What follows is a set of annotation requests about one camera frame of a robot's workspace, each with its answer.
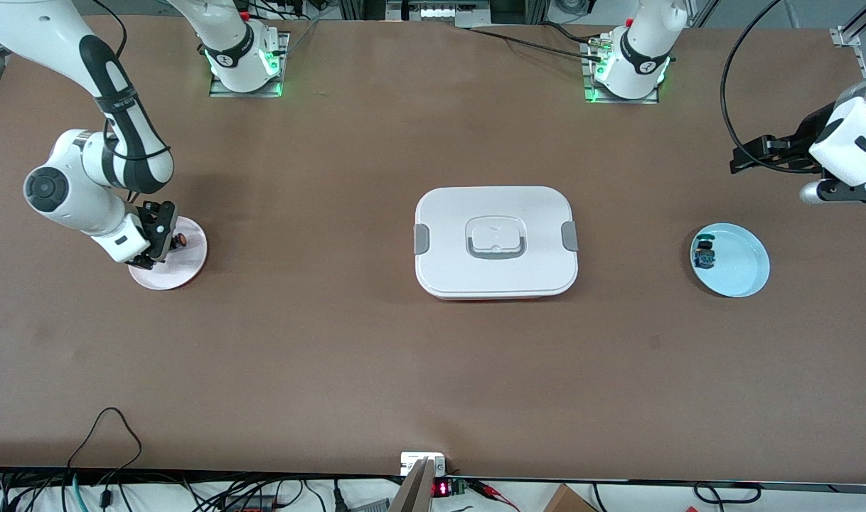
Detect pink round plate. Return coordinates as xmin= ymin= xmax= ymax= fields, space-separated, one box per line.
xmin=127 ymin=215 xmax=209 ymax=292

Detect light blue round plate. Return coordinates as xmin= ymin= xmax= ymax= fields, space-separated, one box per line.
xmin=690 ymin=223 xmax=771 ymax=299

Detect perforated aluminium profile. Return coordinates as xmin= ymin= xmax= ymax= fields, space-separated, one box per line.
xmin=830 ymin=0 xmax=866 ymax=79

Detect white lunch box grey clips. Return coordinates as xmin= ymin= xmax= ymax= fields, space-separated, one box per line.
xmin=413 ymin=186 xmax=580 ymax=301

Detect grey power strip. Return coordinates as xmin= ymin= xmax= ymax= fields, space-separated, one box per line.
xmin=385 ymin=0 xmax=492 ymax=28

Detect brown cardboard box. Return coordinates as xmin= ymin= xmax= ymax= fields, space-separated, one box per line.
xmin=543 ymin=484 xmax=599 ymax=512

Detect red clip lead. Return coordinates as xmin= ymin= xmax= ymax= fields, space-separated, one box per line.
xmin=472 ymin=481 xmax=520 ymax=510

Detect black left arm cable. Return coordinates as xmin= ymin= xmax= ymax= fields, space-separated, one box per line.
xmin=720 ymin=0 xmax=825 ymax=175

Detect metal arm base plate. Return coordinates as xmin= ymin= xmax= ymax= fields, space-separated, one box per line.
xmin=582 ymin=39 xmax=663 ymax=105
xmin=209 ymin=32 xmax=292 ymax=99

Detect thin black looped cable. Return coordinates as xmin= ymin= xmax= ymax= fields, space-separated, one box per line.
xmin=65 ymin=406 xmax=144 ymax=491

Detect black cable bundle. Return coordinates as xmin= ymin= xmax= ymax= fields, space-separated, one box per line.
xmin=0 ymin=466 xmax=391 ymax=512

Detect black cable on table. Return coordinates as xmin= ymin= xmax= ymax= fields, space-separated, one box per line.
xmin=467 ymin=27 xmax=604 ymax=59

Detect small white bracket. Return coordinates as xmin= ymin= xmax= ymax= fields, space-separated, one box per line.
xmin=400 ymin=452 xmax=447 ymax=477

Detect aluminium camera post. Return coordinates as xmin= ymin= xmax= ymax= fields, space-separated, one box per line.
xmin=388 ymin=457 xmax=436 ymax=512

